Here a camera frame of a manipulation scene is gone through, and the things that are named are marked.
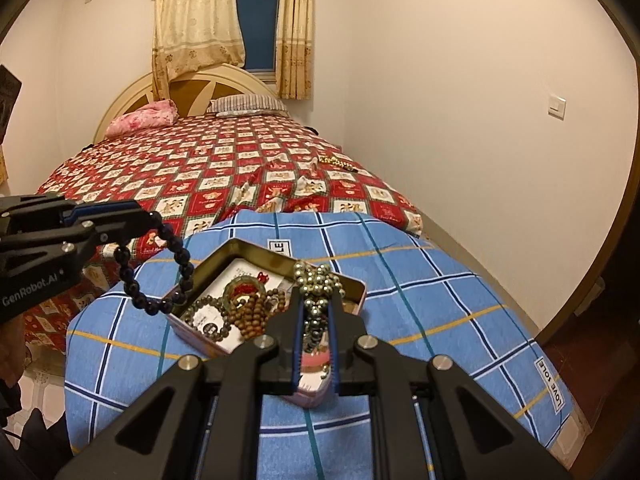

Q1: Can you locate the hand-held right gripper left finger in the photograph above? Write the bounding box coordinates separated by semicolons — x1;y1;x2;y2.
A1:
52;290;307;480

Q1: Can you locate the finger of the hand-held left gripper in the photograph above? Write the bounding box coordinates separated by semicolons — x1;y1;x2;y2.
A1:
0;210;163;282
0;192;142;237

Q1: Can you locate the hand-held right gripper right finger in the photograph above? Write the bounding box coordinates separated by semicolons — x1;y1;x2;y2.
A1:
327;296;573;480

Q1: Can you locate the pink bangle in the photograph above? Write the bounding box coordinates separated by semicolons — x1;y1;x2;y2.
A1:
297;350;333;376

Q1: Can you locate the dark blue bead bracelet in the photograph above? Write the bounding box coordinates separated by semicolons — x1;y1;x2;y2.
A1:
114;223;196;317

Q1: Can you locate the metallic bead necklace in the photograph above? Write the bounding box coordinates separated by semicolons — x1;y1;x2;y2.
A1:
292;260;347;358

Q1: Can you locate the pink metal tin box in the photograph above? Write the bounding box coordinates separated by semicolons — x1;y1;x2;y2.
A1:
162;238;368;408

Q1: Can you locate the person's left forearm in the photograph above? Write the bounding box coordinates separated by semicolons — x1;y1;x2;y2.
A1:
0;316;28;391

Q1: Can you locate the amber bangle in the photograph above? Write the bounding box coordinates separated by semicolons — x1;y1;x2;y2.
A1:
221;280;268;311

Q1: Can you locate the pink floral pillow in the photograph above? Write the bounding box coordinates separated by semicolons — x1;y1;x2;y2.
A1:
105;100;179;137

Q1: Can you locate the blue plaid towel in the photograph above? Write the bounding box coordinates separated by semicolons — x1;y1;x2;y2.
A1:
64;210;576;480

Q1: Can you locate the cream wooden headboard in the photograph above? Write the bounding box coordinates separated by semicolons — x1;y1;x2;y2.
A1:
92;64;281;143

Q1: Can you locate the red bear print bedspread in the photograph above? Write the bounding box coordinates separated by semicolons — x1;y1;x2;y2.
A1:
22;112;423;361

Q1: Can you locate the dark clothing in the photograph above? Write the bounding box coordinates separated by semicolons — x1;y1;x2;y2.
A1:
0;375;76;480

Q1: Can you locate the striped pillow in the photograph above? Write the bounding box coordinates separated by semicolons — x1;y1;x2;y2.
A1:
206;94;290;118

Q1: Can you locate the wide beige curtain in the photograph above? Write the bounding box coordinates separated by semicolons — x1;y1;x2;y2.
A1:
151;0;246;101

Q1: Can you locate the window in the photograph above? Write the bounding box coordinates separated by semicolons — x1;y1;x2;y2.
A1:
234;0;283;83

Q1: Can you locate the narrow beige curtain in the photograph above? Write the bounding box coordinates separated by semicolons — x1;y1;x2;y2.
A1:
275;0;317;101

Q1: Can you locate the brown wooden bead bracelet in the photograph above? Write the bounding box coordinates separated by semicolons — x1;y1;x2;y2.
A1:
227;290;291;337

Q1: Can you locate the small dark bead bracelet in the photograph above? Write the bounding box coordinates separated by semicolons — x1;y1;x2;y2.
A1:
182;295;236;343

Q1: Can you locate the wall poster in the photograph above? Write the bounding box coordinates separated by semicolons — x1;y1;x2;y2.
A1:
0;64;23;141

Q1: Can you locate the gold bead bracelet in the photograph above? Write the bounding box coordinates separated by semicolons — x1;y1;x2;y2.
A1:
320;156;358;173

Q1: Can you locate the brown wooden door frame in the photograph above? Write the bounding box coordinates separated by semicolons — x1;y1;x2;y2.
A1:
537;10;640;346

